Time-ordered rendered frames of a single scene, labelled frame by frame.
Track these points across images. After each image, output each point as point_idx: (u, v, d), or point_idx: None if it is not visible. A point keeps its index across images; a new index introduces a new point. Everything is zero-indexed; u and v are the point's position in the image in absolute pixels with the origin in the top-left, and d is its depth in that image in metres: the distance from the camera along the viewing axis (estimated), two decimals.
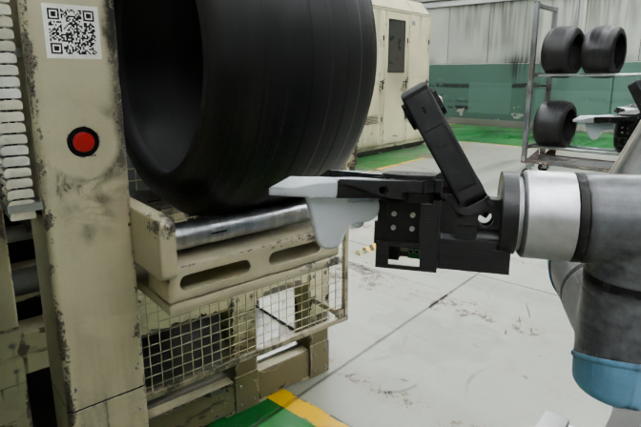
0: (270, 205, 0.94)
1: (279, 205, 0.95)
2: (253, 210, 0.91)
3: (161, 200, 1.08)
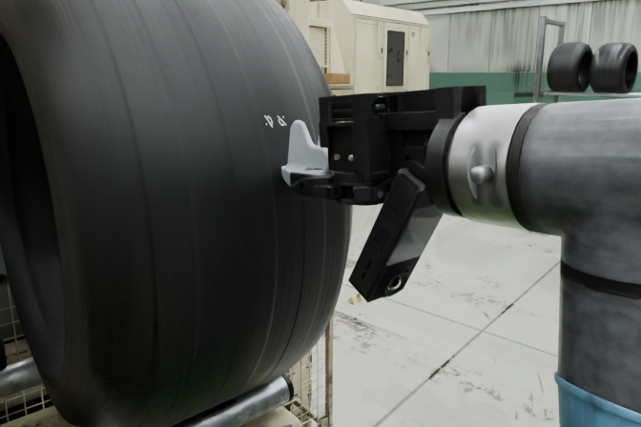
0: (204, 416, 0.65)
1: (217, 416, 0.66)
2: None
3: None
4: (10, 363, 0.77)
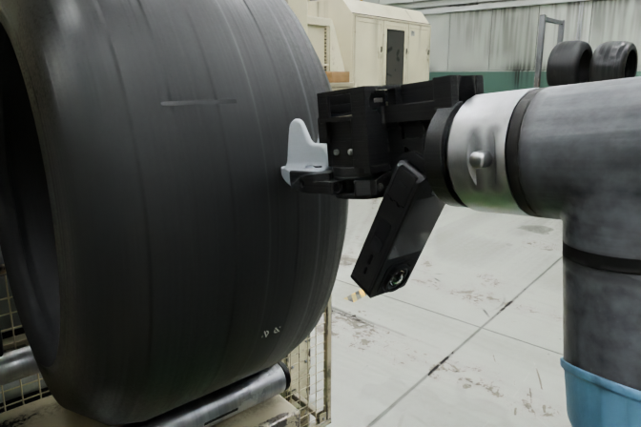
0: (206, 424, 0.65)
1: (217, 422, 0.66)
2: None
3: None
4: (10, 361, 0.75)
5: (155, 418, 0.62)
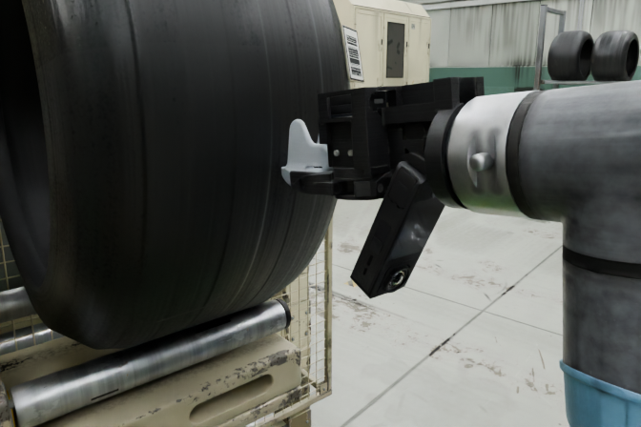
0: (198, 332, 0.63)
1: (212, 333, 0.64)
2: (169, 347, 0.60)
3: None
4: None
5: None
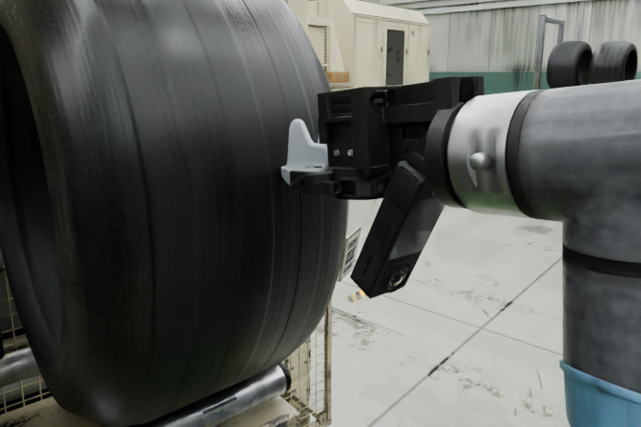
0: (205, 413, 0.65)
1: (217, 414, 0.66)
2: None
3: None
4: None
5: None
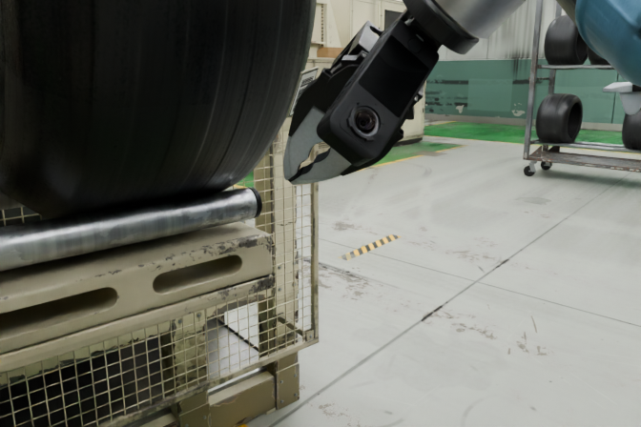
0: None
1: None
2: None
3: None
4: None
5: (119, 238, 0.58)
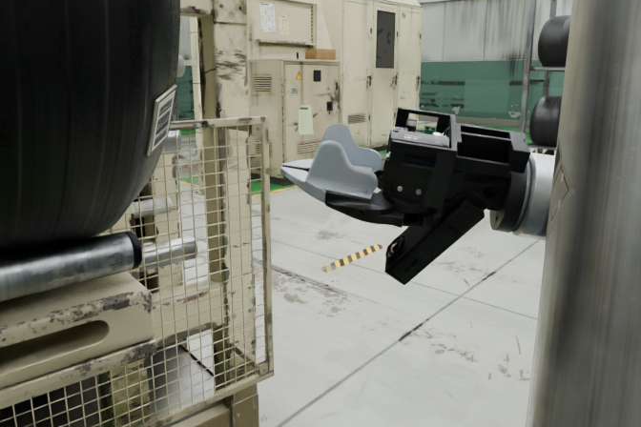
0: (0, 298, 0.51)
1: None
2: None
3: None
4: None
5: None
